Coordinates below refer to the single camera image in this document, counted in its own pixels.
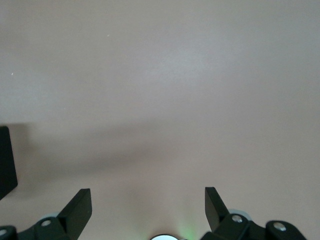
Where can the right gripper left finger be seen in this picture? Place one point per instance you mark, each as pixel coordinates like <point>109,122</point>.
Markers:
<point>75,215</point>

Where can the black plastic box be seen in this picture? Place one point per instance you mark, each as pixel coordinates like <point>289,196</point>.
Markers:
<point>7,162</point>

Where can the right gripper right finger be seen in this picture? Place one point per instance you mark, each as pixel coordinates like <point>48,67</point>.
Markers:
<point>215,210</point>

